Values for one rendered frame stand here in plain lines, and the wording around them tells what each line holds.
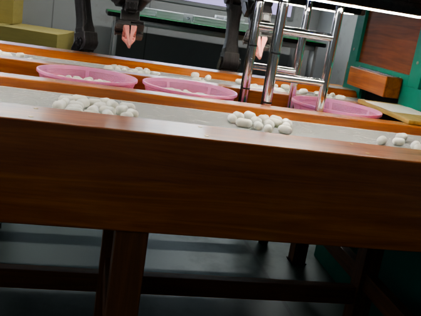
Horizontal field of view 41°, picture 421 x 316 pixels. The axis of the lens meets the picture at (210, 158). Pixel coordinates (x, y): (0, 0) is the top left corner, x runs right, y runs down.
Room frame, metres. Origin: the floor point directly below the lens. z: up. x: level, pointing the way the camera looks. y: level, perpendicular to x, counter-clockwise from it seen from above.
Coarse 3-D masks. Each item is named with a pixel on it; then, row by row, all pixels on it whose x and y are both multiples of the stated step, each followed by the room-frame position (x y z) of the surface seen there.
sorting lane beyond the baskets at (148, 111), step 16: (0, 96) 1.17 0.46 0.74; (16, 96) 1.20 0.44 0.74; (32, 96) 1.22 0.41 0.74; (48, 96) 1.25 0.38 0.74; (144, 112) 1.24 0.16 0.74; (160, 112) 1.27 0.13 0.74; (176, 112) 1.30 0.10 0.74; (192, 112) 1.33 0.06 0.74; (208, 112) 1.37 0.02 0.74; (240, 128) 1.23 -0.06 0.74; (304, 128) 1.36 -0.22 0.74; (320, 128) 1.40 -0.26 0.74; (336, 128) 1.43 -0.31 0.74; (352, 128) 1.47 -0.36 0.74; (384, 144) 1.31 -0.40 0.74
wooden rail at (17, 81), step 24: (0, 72) 1.33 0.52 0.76; (96, 96) 1.33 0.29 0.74; (120, 96) 1.34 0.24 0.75; (144, 96) 1.35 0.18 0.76; (168, 96) 1.37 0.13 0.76; (192, 96) 1.43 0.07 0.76; (312, 120) 1.45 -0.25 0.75; (336, 120) 1.46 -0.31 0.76; (360, 120) 1.48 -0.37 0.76; (384, 120) 1.53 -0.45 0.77
